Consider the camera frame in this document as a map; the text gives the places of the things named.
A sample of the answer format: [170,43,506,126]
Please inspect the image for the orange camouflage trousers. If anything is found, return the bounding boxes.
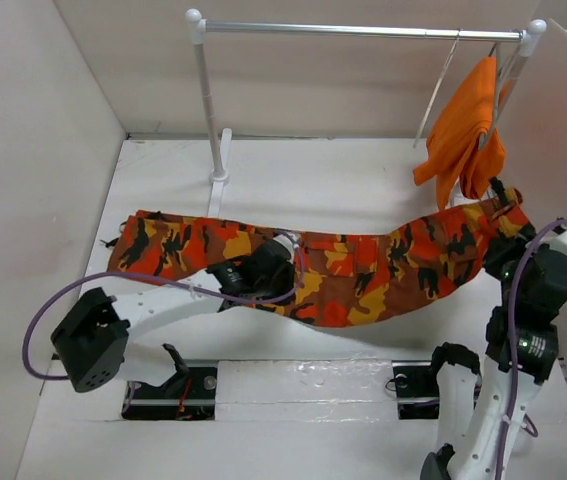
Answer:
[107,188,534,328]

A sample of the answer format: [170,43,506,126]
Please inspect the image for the white hanger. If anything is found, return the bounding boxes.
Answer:
[412,29,462,149]

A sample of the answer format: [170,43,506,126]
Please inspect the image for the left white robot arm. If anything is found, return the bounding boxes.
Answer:
[51,236,298,397]

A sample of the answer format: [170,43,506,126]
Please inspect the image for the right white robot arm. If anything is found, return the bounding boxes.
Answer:
[420,218,567,479]

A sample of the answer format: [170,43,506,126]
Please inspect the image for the orange cloth on hanger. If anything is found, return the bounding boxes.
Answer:
[413,57,506,210]

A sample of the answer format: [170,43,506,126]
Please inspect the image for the grey hanger holding cloth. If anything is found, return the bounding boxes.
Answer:
[478,42,524,151]

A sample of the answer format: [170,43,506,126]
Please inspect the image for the white foam block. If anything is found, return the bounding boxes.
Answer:
[215,359,398,423]

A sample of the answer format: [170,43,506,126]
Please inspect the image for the white metal clothes rack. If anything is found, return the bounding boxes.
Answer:
[185,8,547,217]

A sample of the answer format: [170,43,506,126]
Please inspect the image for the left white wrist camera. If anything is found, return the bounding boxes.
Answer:
[274,232,299,263]

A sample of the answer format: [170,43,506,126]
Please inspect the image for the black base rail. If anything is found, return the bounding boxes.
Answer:
[121,360,439,421]

